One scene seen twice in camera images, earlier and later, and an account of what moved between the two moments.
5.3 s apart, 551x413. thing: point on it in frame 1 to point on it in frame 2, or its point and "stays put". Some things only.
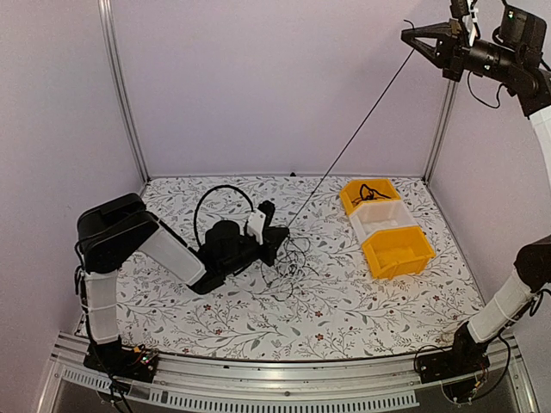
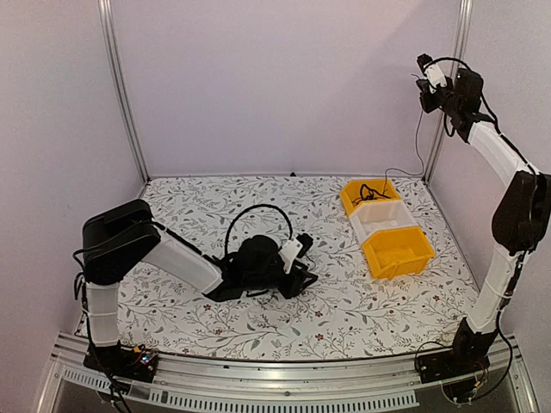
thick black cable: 371,191 stays put
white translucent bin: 368,218 stays put
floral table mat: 317,298 stays put
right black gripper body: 458,58 to 427,105
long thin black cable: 291,265 to 421,157
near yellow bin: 399,252 stays put
